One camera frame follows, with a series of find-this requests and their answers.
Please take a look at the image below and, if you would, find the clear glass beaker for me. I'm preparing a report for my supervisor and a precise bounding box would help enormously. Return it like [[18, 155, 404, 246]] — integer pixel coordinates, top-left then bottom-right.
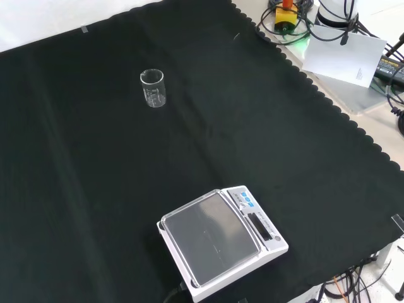
[[140, 68, 167, 109]]

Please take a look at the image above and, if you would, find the white electronic balance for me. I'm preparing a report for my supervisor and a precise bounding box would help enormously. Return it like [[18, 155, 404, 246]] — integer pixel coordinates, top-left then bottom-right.
[[156, 185, 290, 303]]

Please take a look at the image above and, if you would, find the black bench cloth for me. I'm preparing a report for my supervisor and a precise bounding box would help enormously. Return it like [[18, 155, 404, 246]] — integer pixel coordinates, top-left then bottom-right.
[[0, 0, 404, 303]]

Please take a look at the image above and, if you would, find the yellow stop button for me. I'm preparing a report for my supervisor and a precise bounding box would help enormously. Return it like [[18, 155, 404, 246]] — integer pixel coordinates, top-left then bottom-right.
[[273, 0, 299, 34]]

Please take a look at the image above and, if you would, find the pale board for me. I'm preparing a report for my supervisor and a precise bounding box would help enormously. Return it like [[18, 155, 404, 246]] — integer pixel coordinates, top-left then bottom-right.
[[302, 24, 388, 88]]

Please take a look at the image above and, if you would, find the black power adapter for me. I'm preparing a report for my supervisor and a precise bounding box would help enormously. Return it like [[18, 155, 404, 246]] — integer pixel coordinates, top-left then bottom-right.
[[374, 55, 404, 86]]

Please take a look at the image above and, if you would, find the clear tape piece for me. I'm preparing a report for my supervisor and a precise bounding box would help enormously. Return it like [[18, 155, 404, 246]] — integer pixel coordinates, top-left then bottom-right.
[[390, 214, 404, 234]]

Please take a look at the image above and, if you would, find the black cable bundle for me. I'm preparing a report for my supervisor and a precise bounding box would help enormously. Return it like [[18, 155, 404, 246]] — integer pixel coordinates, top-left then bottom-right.
[[324, 244, 404, 303]]

